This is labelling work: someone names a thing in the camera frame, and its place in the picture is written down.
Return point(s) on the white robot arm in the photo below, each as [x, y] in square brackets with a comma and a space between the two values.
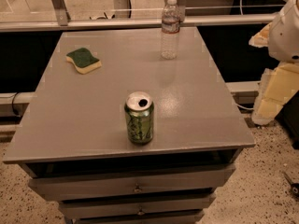
[283, 41]

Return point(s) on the green and yellow sponge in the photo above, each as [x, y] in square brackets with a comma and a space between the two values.
[83, 60]

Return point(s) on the green soda can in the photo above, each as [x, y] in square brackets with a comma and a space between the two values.
[139, 114]

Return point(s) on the clear plastic water bottle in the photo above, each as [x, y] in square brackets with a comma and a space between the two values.
[170, 30]

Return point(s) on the middle grey drawer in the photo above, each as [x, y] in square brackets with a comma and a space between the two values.
[138, 206]

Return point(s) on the bottom grey drawer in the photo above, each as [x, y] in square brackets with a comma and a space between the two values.
[176, 217]

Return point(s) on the top grey drawer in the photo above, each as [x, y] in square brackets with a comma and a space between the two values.
[128, 183]

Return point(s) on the black caster wheel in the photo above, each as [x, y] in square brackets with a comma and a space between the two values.
[294, 186]

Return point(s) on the grey drawer cabinet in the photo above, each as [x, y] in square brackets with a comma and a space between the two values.
[115, 134]

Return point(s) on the grey drawer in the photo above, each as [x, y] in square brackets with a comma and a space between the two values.
[128, 183]
[138, 206]
[176, 217]

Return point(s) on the grey metal window rail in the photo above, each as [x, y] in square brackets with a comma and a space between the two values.
[189, 21]

